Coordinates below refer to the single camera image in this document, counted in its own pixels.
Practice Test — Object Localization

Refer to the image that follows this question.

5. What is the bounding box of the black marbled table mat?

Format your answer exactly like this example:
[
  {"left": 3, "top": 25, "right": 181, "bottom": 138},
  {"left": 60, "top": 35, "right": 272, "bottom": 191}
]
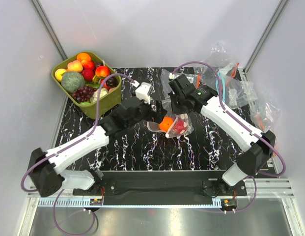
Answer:
[{"left": 55, "top": 67, "right": 244, "bottom": 171}]

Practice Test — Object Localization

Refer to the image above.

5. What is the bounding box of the green vegetable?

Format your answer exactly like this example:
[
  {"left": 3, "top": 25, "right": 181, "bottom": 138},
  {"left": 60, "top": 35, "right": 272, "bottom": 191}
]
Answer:
[{"left": 79, "top": 102, "right": 91, "bottom": 106}]

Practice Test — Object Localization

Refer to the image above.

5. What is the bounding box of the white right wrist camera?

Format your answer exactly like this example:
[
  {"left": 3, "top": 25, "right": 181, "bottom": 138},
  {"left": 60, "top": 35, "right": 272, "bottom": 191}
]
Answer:
[{"left": 168, "top": 73, "right": 178, "bottom": 80}]

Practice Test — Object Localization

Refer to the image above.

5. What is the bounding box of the dotted clear zip bag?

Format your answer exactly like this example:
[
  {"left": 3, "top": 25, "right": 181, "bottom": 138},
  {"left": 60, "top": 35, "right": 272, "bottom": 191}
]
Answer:
[{"left": 147, "top": 98, "right": 194, "bottom": 139}]

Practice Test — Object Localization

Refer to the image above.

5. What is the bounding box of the yellow lemon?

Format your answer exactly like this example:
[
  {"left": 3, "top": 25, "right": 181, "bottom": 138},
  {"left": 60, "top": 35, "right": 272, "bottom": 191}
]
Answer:
[{"left": 55, "top": 68, "right": 67, "bottom": 82}]

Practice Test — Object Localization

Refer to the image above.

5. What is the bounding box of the orange at bin back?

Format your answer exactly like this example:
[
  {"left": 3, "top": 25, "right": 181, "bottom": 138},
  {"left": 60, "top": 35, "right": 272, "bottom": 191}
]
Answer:
[{"left": 77, "top": 52, "right": 92, "bottom": 62}]

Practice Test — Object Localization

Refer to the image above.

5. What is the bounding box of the green broccoli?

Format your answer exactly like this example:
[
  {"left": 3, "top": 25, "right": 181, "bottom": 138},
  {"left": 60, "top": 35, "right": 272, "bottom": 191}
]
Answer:
[{"left": 61, "top": 71, "right": 85, "bottom": 93}]

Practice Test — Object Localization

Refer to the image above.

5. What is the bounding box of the orange tangerine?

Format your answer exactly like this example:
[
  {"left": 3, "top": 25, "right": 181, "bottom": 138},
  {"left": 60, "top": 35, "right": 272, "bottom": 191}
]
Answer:
[{"left": 159, "top": 117, "right": 174, "bottom": 132}]

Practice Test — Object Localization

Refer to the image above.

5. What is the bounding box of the red orange fruit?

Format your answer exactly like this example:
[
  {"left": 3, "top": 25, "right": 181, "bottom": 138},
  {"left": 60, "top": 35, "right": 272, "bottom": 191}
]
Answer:
[{"left": 81, "top": 60, "right": 95, "bottom": 70}]

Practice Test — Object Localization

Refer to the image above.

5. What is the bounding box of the red strawberry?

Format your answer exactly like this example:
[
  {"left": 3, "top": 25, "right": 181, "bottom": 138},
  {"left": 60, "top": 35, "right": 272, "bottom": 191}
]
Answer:
[{"left": 81, "top": 69, "right": 95, "bottom": 82}]

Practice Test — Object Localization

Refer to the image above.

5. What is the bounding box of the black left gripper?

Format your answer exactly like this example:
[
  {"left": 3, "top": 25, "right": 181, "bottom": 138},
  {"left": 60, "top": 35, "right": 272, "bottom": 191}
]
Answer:
[{"left": 126, "top": 96, "right": 166, "bottom": 129}]

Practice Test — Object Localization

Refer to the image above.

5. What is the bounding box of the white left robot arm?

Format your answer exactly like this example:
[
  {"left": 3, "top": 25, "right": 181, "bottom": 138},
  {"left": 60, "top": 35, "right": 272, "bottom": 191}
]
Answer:
[{"left": 27, "top": 97, "right": 167, "bottom": 197}]

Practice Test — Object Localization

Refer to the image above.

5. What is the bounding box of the olive green plastic bin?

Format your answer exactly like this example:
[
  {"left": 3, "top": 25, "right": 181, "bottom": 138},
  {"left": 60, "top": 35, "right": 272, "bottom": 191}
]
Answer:
[{"left": 51, "top": 54, "right": 122, "bottom": 119}]

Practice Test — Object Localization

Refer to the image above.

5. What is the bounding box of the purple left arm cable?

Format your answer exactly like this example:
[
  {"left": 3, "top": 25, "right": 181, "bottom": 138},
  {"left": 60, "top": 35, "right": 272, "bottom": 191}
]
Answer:
[{"left": 21, "top": 73, "right": 138, "bottom": 234}]

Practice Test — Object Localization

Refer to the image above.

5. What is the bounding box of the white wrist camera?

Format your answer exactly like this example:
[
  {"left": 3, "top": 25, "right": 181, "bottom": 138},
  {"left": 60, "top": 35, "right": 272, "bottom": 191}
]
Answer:
[
  {"left": 131, "top": 81, "right": 153, "bottom": 104},
  {"left": 168, "top": 73, "right": 178, "bottom": 80}
]

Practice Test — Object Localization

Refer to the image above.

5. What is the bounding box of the white cauliflower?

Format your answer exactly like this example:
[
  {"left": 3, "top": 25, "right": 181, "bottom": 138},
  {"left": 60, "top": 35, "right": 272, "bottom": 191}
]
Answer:
[{"left": 90, "top": 88, "right": 109, "bottom": 103}]

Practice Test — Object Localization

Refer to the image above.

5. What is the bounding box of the red apple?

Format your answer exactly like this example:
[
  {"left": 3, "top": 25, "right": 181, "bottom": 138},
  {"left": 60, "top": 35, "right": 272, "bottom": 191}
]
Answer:
[{"left": 170, "top": 119, "right": 189, "bottom": 135}]

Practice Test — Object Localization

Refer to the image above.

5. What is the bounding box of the dark plum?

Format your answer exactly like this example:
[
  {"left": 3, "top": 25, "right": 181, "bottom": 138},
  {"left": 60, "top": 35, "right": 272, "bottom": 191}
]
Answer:
[{"left": 106, "top": 77, "right": 119, "bottom": 89}]

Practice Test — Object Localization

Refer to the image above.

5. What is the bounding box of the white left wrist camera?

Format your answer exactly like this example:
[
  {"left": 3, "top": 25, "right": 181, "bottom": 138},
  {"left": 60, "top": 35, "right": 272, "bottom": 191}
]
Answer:
[{"left": 131, "top": 81, "right": 153, "bottom": 104}]

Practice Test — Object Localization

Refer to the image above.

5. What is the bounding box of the blue zipper clear bag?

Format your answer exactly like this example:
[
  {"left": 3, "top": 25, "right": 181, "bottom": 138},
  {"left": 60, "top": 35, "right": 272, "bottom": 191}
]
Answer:
[{"left": 218, "top": 72, "right": 258, "bottom": 109}]

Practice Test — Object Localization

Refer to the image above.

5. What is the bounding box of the crumpled clear bag pile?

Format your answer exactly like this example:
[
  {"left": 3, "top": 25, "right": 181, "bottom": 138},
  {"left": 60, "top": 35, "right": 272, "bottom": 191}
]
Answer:
[{"left": 194, "top": 43, "right": 280, "bottom": 132}]

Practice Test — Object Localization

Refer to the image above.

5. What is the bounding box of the pink yellow peach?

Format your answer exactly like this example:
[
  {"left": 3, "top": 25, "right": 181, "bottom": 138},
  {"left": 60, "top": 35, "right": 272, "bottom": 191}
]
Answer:
[{"left": 67, "top": 60, "right": 83, "bottom": 73}]

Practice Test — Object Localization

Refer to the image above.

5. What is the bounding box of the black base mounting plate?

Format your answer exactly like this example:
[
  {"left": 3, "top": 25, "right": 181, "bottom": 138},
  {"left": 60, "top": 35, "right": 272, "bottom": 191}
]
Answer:
[{"left": 72, "top": 169, "right": 249, "bottom": 197}]

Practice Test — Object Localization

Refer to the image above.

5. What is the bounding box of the dark purple grape bunch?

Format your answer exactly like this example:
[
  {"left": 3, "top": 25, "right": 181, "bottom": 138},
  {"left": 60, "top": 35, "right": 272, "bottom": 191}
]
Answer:
[{"left": 71, "top": 86, "right": 97, "bottom": 103}]

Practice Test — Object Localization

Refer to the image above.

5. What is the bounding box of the red zipper clear bag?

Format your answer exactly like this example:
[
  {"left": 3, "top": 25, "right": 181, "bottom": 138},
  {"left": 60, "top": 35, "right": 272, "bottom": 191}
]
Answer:
[{"left": 160, "top": 69, "right": 201, "bottom": 99}]

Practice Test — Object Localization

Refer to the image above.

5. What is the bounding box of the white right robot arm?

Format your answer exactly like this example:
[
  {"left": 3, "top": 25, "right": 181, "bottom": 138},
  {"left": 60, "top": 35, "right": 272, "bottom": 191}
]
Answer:
[{"left": 169, "top": 74, "right": 276, "bottom": 195}]

